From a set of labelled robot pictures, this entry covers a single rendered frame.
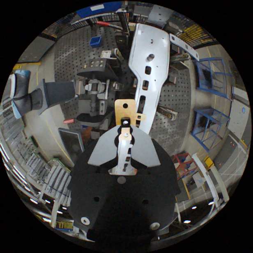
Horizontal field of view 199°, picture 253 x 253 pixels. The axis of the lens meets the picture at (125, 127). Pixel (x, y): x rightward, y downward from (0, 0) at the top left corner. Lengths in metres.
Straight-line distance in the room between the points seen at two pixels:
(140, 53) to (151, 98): 0.27
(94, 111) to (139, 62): 0.32
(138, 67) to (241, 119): 7.84
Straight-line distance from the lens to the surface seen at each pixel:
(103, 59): 0.30
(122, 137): 0.16
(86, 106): 0.26
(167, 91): 0.80
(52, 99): 0.60
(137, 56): 0.43
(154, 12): 0.67
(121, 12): 0.37
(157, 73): 0.43
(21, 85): 0.51
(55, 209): 7.85
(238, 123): 7.97
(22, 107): 0.55
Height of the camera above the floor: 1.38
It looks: 62 degrees down
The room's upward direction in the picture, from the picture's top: 179 degrees clockwise
